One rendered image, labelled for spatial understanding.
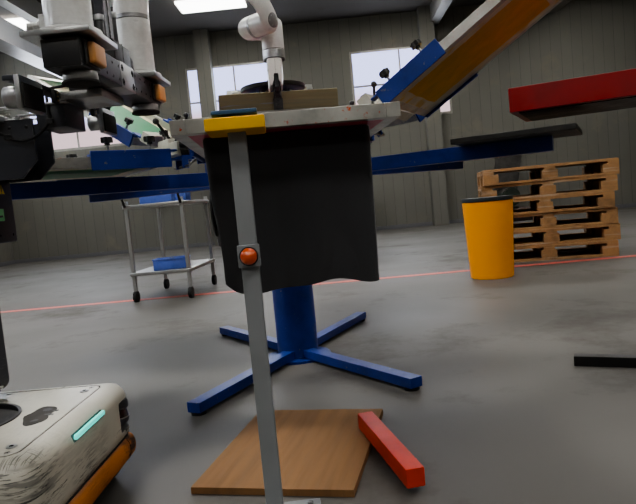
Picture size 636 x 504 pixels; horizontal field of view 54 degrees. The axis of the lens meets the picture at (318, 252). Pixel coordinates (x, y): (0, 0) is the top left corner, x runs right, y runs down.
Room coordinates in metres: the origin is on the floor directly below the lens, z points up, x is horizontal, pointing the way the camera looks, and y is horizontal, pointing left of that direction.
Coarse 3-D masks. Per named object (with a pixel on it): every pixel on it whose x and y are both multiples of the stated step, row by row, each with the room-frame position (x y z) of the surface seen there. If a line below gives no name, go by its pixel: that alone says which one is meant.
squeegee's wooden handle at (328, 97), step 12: (228, 96) 2.13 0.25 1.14; (240, 96) 2.13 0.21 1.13; (252, 96) 2.14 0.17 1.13; (264, 96) 2.14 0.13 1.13; (288, 96) 2.14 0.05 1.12; (300, 96) 2.15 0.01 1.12; (312, 96) 2.15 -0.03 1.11; (324, 96) 2.15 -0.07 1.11; (336, 96) 2.16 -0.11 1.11; (228, 108) 2.13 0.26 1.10; (240, 108) 2.13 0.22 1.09; (264, 108) 2.14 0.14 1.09; (288, 108) 2.14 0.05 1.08; (300, 108) 2.15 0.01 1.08
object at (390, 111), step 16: (272, 112) 1.58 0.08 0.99; (288, 112) 1.58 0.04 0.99; (304, 112) 1.59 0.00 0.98; (320, 112) 1.59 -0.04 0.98; (336, 112) 1.59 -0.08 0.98; (352, 112) 1.60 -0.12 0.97; (368, 112) 1.60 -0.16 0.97; (384, 112) 1.60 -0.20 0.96; (400, 112) 1.60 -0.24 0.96; (176, 128) 1.57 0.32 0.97; (192, 128) 1.57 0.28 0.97; (272, 128) 1.61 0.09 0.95; (192, 144) 1.81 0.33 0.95
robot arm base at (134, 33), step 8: (128, 16) 1.70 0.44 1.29; (120, 24) 1.71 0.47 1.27; (128, 24) 1.70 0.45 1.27; (136, 24) 1.71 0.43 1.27; (144, 24) 1.72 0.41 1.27; (120, 32) 1.71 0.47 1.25; (128, 32) 1.70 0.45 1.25; (136, 32) 1.71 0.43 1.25; (144, 32) 1.72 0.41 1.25; (120, 40) 1.71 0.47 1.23; (128, 40) 1.70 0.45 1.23; (136, 40) 1.70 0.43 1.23; (144, 40) 1.72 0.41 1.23; (128, 48) 1.70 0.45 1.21; (136, 48) 1.70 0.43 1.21; (144, 48) 1.72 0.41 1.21; (152, 48) 1.75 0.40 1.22; (136, 56) 1.70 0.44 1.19; (144, 56) 1.71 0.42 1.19; (152, 56) 1.74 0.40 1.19; (136, 64) 1.70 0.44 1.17; (144, 64) 1.71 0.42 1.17; (152, 64) 1.74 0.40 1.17
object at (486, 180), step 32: (608, 160) 5.68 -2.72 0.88; (480, 192) 6.27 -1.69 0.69; (544, 192) 5.80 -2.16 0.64; (576, 192) 5.74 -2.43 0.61; (608, 192) 5.66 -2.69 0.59; (544, 224) 5.82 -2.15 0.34; (576, 224) 5.75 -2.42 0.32; (608, 224) 5.69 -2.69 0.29; (544, 256) 5.79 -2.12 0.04; (576, 256) 5.73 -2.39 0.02
